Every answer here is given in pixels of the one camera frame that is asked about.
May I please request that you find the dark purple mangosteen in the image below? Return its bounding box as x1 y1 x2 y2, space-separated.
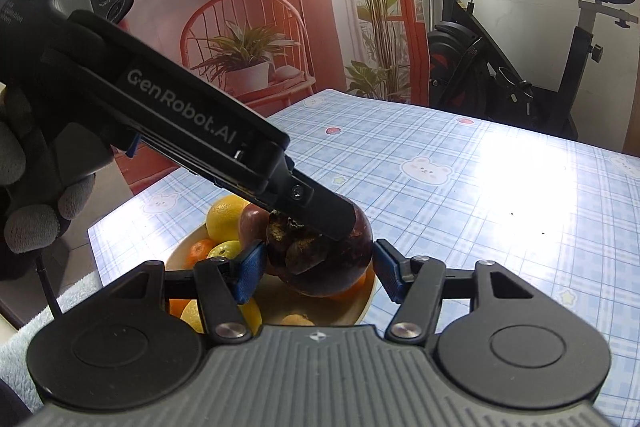
266 202 373 297

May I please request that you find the black exercise bike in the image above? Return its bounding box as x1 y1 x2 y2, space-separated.
406 0 640 141

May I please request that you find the red apple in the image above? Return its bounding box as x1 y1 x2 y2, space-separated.
239 204 270 249

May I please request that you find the beige round plate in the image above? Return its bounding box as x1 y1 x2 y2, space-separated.
164 221 378 327

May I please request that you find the left gloved hand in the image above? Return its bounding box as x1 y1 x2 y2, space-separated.
1 87 113 281

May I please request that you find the light blue fluffy rug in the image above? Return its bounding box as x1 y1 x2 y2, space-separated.
0 271 102 413

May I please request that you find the yellow lemon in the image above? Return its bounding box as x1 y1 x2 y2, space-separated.
180 298 262 335
205 194 248 244

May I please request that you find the blue plaid tablecloth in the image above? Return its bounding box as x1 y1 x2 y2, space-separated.
86 88 640 427

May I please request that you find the small brown longan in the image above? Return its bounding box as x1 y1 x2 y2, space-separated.
280 313 314 327

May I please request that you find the small mandarin orange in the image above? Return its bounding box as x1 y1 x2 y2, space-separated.
184 239 216 269
168 299 191 317
331 272 370 303

